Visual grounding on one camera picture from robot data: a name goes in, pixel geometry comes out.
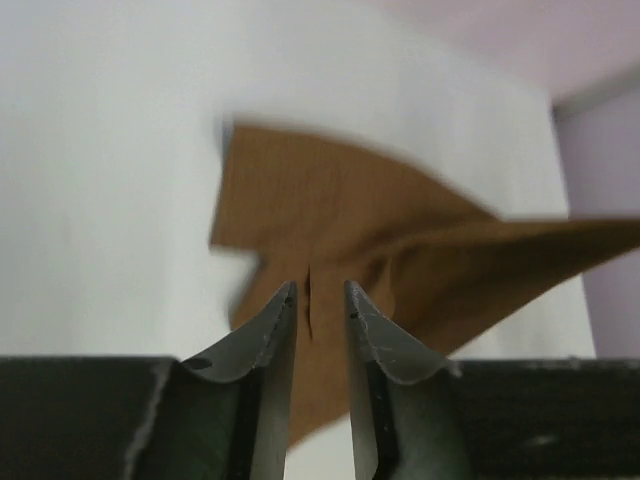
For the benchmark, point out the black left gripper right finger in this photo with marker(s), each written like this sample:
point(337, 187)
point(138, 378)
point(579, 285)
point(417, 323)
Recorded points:
point(403, 423)

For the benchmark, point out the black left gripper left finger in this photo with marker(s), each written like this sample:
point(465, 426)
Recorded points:
point(224, 412)

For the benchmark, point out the brown cloth napkin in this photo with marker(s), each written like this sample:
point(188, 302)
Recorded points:
point(320, 212)

